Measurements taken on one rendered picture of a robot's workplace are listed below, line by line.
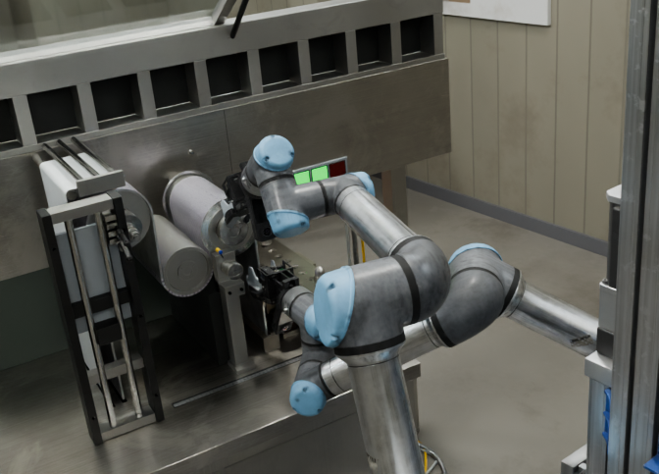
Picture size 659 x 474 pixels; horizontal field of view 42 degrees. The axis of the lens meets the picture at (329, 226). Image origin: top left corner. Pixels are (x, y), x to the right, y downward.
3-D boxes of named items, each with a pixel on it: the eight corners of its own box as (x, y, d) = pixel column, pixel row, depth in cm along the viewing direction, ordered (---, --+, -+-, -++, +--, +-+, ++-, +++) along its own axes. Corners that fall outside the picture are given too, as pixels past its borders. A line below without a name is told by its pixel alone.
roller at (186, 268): (168, 301, 200) (159, 254, 195) (132, 264, 221) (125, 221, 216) (215, 286, 205) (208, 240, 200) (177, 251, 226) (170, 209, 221)
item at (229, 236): (218, 245, 200) (221, 215, 198) (214, 243, 201) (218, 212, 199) (246, 245, 203) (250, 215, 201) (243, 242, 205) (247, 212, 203)
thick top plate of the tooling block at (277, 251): (287, 324, 215) (284, 302, 212) (223, 269, 247) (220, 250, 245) (342, 304, 222) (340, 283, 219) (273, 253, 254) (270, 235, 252)
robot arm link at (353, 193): (482, 257, 135) (359, 155, 177) (420, 274, 132) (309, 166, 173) (481, 320, 141) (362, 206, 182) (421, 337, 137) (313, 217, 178)
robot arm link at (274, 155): (265, 173, 165) (253, 133, 167) (251, 195, 175) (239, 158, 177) (302, 167, 168) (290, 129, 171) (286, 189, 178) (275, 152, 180)
